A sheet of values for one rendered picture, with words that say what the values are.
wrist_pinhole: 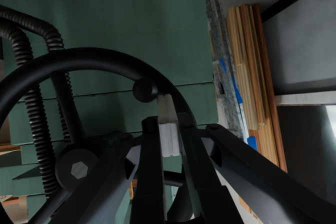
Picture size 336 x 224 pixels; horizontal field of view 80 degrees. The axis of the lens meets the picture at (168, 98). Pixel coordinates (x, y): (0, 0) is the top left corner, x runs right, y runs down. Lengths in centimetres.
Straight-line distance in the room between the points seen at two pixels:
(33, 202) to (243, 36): 174
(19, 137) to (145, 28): 35
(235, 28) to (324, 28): 59
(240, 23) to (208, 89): 149
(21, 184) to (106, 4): 37
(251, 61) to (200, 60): 138
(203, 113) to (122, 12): 28
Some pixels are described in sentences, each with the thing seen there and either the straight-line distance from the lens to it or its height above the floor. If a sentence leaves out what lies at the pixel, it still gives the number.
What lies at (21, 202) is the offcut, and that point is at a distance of 57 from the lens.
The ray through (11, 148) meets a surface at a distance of 271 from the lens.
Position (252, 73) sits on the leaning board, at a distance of 181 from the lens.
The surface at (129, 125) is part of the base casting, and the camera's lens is 44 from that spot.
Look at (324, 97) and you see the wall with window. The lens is 165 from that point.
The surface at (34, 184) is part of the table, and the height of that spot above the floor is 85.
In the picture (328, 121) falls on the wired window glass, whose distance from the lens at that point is 184.
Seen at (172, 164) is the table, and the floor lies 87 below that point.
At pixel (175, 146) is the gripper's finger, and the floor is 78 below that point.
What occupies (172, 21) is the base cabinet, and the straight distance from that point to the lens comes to 47.
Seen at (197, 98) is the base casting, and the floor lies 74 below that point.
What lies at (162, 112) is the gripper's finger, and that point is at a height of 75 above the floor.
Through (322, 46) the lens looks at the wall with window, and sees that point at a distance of 173.
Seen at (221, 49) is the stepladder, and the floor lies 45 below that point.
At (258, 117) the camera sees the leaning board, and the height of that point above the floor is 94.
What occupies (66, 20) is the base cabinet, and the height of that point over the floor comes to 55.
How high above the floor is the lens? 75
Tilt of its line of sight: 2 degrees down
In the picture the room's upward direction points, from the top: 174 degrees clockwise
